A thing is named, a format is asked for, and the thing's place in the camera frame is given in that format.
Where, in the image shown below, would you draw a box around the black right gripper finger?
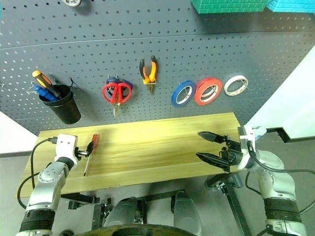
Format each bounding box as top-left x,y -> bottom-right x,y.
197,131 -> 227,144
195,152 -> 231,170

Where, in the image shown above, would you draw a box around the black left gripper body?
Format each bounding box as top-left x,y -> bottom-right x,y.
73,146 -> 89,162

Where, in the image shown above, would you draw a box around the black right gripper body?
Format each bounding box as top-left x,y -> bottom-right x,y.
220,134 -> 243,173

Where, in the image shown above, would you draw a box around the red handled screwdriver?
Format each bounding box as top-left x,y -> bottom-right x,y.
83,134 -> 100,177

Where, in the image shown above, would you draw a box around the wide red tape roll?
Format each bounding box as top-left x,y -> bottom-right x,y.
193,78 -> 223,107

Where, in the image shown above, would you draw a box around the red handled scissors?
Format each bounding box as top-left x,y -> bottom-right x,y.
102,82 -> 132,118

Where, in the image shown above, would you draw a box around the orange and black pliers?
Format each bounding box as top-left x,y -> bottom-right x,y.
139,55 -> 158,95

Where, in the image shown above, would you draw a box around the blue tape roll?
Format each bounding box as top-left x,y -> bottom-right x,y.
171,80 -> 196,108

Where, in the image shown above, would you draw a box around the white tape roll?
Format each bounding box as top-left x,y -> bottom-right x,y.
223,75 -> 249,97

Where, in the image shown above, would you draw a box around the dark grey perforated pegboard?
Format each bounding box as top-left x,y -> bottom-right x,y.
0,0 -> 315,137

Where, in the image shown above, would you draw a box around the black plastic cup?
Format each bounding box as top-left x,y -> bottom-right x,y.
39,84 -> 82,125

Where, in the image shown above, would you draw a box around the dark grey rounded shape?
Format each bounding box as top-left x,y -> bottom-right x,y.
171,191 -> 202,236
103,196 -> 146,228

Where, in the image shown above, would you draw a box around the orange and black screwdriver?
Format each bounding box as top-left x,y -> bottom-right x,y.
31,70 -> 62,98

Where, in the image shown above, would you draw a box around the green brick pattern box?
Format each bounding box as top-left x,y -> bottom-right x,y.
190,0 -> 269,14

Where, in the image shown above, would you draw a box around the teal box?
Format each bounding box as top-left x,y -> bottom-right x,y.
267,0 -> 315,13

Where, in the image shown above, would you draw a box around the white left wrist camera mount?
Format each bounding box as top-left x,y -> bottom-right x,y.
54,134 -> 79,163

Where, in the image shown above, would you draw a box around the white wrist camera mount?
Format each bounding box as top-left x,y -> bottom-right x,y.
54,134 -> 79,163
237,125 -> 258,171

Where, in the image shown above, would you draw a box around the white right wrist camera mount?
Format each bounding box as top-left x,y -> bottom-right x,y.
237,125 -> 258,171

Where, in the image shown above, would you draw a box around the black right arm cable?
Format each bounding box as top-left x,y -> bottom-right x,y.
245,142 -> 315,214

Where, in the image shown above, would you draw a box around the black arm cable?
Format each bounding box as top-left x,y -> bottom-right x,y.
245,142 -> 315,214
16,137 -> 59,209

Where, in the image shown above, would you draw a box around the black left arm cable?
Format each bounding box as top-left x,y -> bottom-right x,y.
16,137 -> 59,209

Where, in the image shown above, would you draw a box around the black angled wall rail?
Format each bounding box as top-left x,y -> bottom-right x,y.
264,127 -> 315,144

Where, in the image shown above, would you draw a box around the black metal table frame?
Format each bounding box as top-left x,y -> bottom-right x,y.
60,172 -> 254,236

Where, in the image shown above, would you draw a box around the blue handled scissors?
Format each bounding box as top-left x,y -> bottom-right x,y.
106,76 -> 133,95

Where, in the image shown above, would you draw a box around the blue handled screwdriver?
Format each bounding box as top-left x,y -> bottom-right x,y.
33,85 -> 59,102

